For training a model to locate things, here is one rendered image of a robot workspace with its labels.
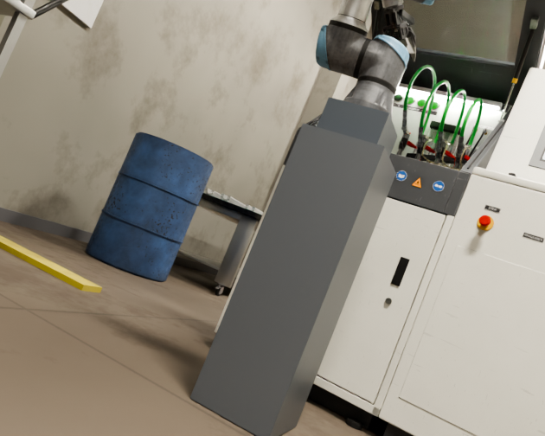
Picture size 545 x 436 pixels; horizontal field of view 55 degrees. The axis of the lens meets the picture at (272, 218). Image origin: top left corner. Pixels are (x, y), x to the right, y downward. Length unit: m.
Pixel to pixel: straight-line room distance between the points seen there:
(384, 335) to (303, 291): 0.59
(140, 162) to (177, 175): 0.25
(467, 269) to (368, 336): 0.40
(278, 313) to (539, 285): 0.86
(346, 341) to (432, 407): 0.35
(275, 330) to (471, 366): 0.72
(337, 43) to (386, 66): 0.15
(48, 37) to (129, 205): 1.11
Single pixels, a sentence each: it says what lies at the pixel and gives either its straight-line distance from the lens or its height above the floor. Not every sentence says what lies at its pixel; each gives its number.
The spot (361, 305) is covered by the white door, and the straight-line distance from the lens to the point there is 1.91.
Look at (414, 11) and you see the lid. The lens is 2.57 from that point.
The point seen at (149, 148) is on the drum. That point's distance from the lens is 3.45.
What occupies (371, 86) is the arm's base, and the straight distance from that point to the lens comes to 1.54.
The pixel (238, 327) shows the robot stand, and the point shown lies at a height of 0.22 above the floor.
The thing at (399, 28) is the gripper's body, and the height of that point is 1.37.
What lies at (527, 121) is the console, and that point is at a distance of 2.32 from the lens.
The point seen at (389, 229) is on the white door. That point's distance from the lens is 1.93.
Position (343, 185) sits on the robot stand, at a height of 0.67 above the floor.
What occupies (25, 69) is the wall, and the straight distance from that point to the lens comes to 3.53.
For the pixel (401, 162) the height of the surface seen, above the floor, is 0.93.
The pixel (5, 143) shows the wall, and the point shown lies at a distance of 3.55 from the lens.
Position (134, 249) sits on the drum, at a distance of 3.40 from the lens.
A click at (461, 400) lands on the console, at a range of 1.85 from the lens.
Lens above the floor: 0.43
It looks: 4 degrees up
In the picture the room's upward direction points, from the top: 22 degrees clockwise
